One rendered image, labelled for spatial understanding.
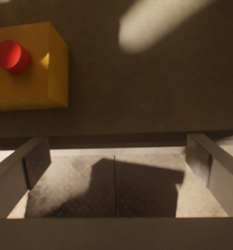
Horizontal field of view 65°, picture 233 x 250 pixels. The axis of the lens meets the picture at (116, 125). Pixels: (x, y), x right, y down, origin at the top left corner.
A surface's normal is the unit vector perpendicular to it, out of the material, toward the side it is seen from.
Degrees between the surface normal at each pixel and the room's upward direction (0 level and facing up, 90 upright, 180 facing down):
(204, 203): 0
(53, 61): 90
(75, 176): 0
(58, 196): 0
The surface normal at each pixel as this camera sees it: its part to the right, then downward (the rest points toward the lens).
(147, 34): -0.14, -0.12
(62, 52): 0.99, -0.04
